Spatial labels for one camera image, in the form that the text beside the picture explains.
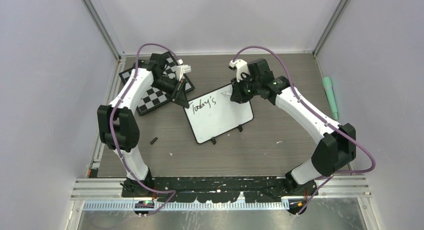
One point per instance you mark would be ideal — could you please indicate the white slotted cable duct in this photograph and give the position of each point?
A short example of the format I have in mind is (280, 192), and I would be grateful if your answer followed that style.
(136, 205)

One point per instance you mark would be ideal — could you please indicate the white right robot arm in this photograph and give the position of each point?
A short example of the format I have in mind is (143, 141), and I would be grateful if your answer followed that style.
(333, 151)

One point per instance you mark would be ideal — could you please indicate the black white chessboard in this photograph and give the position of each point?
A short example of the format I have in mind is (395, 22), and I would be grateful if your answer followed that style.
(153, 98)

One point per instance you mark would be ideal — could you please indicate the black marker cap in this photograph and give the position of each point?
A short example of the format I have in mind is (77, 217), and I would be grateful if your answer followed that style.
(153, 140)

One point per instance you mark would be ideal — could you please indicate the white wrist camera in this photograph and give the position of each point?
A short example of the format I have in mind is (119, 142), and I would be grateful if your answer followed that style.
(181, 69)
(241, 69)

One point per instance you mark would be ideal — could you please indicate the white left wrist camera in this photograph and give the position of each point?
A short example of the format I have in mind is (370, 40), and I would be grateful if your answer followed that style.
(181, 69)

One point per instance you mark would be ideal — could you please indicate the small black-framed whiteboard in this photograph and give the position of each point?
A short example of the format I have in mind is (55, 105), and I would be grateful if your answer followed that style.
(213, 114)

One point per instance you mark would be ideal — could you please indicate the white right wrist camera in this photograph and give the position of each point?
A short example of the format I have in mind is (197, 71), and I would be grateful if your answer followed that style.
(241, 69)

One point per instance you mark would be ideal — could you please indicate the mint green handle tool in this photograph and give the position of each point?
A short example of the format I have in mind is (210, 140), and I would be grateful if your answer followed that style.
(328, 88)

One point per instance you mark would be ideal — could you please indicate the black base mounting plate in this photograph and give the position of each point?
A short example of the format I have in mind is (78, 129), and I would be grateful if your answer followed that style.
(254, 189)

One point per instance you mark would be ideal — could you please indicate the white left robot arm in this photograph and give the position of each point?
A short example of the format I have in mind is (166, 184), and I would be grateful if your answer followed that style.
(118, 129)

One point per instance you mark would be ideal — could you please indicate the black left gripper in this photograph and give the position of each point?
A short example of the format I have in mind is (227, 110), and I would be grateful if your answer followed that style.
(180, 96)

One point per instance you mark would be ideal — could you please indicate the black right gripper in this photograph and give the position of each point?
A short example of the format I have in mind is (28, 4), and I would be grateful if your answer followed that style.
(238, 95)

